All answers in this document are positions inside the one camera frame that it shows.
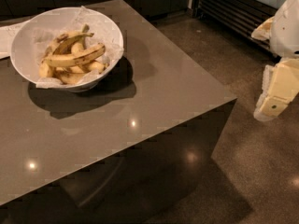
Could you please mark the upper curved yellow banana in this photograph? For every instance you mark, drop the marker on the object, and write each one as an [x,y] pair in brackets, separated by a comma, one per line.
[64,41]

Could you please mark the dark metal vent grille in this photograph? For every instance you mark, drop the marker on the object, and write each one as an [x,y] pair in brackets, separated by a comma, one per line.
[243,16]

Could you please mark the white bowl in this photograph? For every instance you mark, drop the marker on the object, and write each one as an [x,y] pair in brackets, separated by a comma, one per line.
[28,41]

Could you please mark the white paper sheet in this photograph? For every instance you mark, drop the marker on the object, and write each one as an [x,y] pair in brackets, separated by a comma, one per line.
[7,34]

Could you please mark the white paper bowl liner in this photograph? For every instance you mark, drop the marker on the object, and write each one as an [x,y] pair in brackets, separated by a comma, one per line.
[102,25]

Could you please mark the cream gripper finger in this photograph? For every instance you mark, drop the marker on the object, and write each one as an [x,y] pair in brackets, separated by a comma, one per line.
[280,86]
[263,31]

